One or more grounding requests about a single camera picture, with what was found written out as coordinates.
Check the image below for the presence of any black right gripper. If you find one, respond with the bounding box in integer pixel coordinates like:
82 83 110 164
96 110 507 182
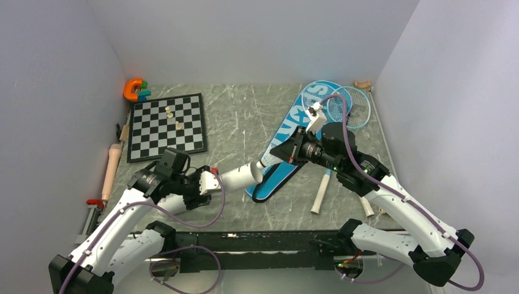
270 125 342 172

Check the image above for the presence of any white shuttlecock tube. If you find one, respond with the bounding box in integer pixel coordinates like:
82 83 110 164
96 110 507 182
220 161 263 194

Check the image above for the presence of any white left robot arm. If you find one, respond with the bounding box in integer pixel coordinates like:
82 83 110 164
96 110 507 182
48 148 226 293

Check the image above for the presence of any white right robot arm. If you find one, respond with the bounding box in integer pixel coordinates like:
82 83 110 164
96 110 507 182
268 122 474 287

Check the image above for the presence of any blue badminton racket left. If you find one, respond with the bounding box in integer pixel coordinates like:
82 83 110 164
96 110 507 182
301 80 346 216

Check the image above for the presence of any blue badminton racket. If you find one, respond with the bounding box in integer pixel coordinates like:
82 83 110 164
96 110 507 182
326 86 376 219
301 80 346 216

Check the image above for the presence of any blue badminton racket right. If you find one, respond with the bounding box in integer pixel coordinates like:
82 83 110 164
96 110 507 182
326 86 376 219

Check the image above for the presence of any blue racket cover bag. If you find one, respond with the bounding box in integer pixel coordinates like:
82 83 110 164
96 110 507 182
245 80 349 204

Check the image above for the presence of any black white chessboard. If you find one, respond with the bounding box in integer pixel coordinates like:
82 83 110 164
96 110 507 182
127 93 208 163

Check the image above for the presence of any red grey clamp tool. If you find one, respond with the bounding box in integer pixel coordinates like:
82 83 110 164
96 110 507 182
74 199 105 245

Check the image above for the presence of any teal toy block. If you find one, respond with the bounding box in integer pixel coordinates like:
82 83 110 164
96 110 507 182
136 80 151 102

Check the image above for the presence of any tan curved wooden piece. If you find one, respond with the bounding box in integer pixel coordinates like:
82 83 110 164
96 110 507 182
354 81 372 90

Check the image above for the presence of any orange horseshoe magnet toy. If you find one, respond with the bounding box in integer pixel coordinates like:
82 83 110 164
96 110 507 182
123 78 143 102

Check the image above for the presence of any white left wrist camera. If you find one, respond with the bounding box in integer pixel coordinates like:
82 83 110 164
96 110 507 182
199 171 221 195

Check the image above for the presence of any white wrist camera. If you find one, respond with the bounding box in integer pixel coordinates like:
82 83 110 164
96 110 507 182
305 102 327 135
199 171 221 195

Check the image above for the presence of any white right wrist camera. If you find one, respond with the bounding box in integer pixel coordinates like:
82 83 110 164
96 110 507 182
305 102 327 135

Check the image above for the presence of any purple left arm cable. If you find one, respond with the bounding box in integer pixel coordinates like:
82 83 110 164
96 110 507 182
61 172 226 294

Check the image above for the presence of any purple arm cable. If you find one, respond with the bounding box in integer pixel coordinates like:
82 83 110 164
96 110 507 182
61 172 226 294
320 94 485 292

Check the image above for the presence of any wooden handle tool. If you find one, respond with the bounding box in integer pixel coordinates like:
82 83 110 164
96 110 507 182
117 124 129 145

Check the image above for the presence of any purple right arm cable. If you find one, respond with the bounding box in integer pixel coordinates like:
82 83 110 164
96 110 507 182
320 94 485 292

